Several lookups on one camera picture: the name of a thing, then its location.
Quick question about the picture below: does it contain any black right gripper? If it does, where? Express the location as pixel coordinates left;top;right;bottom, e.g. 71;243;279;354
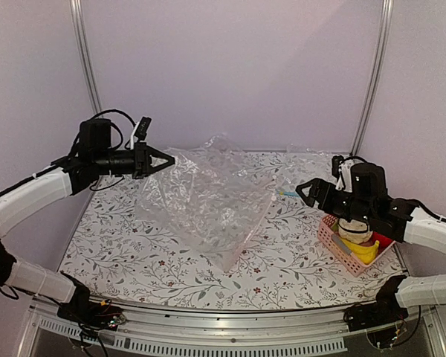
296;178;374;225

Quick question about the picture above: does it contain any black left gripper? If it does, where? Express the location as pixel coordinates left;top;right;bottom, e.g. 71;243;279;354
94;141;175;179

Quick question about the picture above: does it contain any white toy cauliflower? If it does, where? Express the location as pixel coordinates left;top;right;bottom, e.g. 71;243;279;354
337;218;372;245

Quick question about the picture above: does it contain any clear zip top bag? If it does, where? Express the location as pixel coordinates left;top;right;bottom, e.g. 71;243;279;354
135;148;274;271

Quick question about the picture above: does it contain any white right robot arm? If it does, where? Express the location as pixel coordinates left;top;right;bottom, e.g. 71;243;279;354
295;156;446;324

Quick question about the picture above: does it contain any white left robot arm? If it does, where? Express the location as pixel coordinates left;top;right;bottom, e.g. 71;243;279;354
0;115;175;323

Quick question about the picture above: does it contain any clear bag at back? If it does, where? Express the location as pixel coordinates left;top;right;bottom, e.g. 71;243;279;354
190;134;277;187

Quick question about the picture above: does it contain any yellow toy banana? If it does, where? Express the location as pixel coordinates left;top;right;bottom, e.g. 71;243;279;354
341;238;380;265

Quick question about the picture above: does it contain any pink plastic basket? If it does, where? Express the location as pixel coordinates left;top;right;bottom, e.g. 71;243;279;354
317;215;395;277

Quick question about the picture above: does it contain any red toy apple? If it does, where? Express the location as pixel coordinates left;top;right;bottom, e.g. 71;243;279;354
372;232;393;250

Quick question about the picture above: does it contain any floral tablecloth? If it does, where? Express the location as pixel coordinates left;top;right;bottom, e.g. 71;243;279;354
57;148;410;312

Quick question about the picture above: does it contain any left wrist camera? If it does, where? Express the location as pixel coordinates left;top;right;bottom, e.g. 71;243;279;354
129;117;152;149

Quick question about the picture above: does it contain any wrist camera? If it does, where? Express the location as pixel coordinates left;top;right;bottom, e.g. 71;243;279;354
332;155;361;193
129;117;152;149

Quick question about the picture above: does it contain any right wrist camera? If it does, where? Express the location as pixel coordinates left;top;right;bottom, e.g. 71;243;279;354
332;155;361;193

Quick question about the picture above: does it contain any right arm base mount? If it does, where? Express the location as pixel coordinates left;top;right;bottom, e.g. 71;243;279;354
343;275;408;349

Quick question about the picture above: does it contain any aluminium front rail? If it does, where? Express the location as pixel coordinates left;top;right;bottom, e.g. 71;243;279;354
17;297;446;356

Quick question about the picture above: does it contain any left aluminium post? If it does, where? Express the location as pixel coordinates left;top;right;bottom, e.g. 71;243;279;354
69;0;102;114

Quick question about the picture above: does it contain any aluminium post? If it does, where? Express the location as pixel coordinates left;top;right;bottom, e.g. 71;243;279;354
69;0;102;114
350;0;394;155

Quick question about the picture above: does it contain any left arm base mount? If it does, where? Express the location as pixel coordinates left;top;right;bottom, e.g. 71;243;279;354
57;286;126;330

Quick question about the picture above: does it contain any right aluminium post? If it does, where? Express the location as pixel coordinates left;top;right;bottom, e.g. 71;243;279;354
350;0;394;155

